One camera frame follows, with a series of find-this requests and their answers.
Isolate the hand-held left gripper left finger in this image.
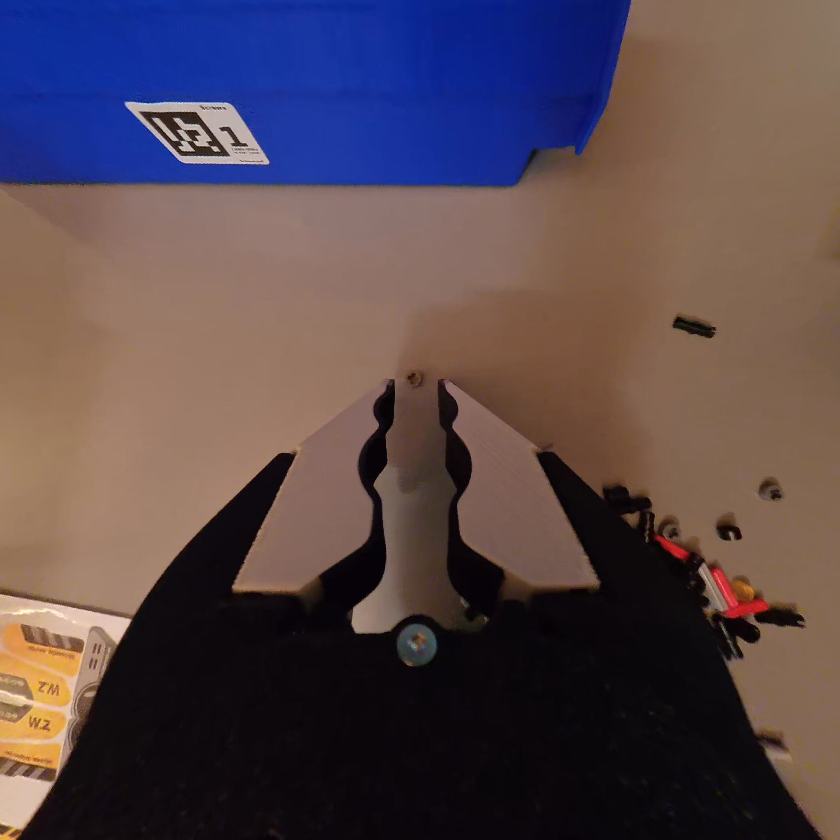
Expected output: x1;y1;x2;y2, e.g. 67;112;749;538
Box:
233;379;396;595

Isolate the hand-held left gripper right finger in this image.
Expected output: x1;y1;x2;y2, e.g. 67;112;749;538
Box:
438;379;601;595

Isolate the pile of small plastic pins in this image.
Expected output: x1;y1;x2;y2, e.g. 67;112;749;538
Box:
600;482;808;664

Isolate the blue plastic bin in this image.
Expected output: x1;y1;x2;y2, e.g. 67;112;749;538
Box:
0;0;632;188

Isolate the yellow grey sticker sheet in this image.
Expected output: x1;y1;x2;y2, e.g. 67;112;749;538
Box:
0;594;132;829

